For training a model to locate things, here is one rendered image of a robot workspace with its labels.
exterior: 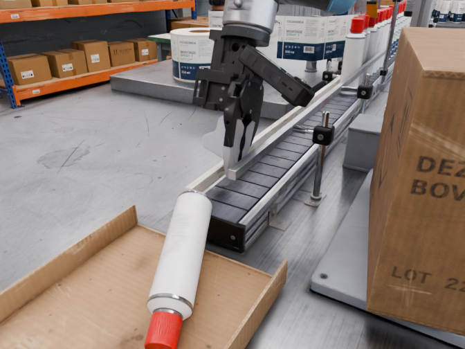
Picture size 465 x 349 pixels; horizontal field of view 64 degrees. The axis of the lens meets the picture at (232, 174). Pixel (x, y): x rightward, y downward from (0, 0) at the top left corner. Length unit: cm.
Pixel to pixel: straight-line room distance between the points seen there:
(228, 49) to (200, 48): 67
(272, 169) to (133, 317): 35
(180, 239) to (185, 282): 6
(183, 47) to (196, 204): 82
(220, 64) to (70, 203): 36
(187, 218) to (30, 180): 43
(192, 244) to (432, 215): 26
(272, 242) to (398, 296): 20
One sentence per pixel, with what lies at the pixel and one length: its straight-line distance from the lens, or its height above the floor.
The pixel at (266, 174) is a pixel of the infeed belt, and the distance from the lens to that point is 65.
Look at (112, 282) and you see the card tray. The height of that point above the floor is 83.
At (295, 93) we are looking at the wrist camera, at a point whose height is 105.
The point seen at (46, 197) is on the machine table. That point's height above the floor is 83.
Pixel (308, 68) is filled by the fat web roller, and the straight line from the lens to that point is 142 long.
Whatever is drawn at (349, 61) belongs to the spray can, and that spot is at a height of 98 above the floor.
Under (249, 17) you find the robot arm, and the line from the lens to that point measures 54.
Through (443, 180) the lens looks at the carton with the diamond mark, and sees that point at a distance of 38.
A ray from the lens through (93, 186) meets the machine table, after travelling 76.
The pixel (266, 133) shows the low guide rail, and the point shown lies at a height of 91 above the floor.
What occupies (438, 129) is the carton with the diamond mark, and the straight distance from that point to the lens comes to 36.
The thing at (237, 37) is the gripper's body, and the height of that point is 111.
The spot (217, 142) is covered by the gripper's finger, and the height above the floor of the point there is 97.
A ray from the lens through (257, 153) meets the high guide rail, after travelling 53.
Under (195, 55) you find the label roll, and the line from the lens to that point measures 124.
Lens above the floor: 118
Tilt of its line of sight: 28 degrees down
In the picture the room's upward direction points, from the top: straight up
